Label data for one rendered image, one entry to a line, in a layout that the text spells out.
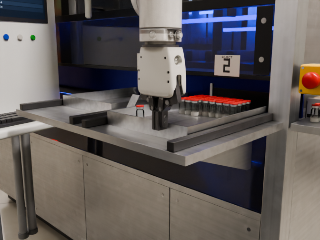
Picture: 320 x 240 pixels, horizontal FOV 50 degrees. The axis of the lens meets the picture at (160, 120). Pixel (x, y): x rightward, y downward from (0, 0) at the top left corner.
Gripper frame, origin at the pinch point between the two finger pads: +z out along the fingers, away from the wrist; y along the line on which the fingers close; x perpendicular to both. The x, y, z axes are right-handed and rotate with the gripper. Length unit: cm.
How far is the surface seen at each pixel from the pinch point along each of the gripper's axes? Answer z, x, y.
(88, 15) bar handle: -27, -28, 65
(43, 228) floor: 92, -38, 133
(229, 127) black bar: 2.6, -13.8, -8.3
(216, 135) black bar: 3.5, -8.9, -8.2
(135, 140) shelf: 4.4, 3.7, 3.6
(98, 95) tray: 2, -24, 53
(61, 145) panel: 34, -35, 102
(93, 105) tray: 2.5, -9.2, 36.8
